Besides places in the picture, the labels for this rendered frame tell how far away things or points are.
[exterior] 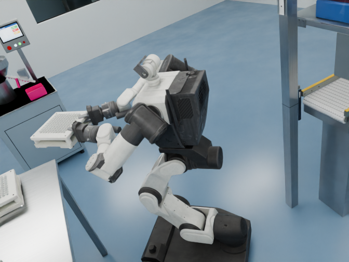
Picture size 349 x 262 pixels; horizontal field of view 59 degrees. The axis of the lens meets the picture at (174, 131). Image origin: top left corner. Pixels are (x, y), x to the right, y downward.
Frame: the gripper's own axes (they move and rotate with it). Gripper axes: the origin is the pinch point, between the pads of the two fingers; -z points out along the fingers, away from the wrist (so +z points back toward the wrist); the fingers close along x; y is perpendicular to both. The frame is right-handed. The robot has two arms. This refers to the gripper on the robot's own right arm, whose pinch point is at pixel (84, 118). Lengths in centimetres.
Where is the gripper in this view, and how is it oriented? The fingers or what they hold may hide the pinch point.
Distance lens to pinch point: 177.5
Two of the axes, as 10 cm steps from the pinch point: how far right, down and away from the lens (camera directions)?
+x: 2.1, 7.9, 5.8
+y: -2.5, -5.3, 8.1
